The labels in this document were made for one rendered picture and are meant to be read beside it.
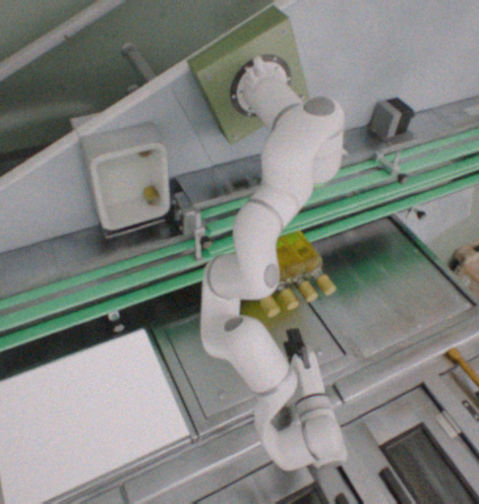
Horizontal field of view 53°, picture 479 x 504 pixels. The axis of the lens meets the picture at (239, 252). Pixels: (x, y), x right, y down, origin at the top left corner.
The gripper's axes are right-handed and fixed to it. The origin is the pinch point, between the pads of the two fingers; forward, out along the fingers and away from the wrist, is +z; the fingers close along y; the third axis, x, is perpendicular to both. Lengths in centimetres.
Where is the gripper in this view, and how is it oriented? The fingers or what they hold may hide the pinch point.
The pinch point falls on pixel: (292, 342)
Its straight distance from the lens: 117.8
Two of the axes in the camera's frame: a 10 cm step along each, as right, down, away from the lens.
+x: -9.8, 1.2, -1.7
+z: -2.1, -7.5, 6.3
